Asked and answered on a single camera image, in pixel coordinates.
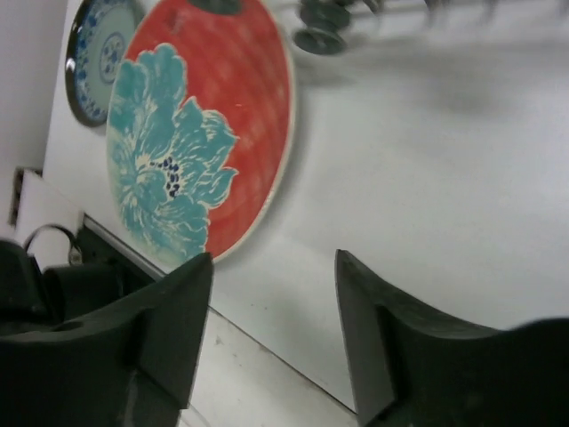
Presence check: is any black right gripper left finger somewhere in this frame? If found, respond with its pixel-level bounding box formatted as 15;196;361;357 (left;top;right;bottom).
1;254;213;426

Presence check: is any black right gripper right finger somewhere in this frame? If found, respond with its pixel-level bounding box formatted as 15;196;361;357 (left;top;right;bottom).
335;250;568;426

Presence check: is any red plate with teal flower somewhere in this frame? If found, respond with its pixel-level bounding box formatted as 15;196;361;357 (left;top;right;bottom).
107;1;298;268

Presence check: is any blue floral rimmed plate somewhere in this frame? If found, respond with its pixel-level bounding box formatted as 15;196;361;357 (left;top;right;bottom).
64;0;144;127

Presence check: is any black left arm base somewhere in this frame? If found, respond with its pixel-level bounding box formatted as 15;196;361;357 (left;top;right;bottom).
1;224;156;336

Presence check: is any grey wire dish rack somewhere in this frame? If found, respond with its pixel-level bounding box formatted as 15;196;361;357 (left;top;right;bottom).
290;1;568;60

